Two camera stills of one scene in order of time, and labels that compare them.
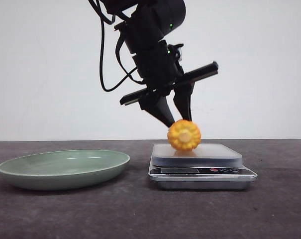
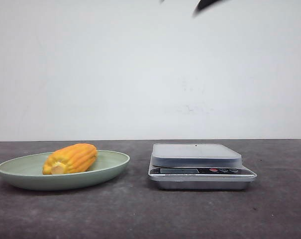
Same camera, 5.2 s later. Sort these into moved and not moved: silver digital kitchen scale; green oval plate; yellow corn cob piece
Moved: yellow corn cob piece
Not moved: green oval plate; silver digital kitchen scale
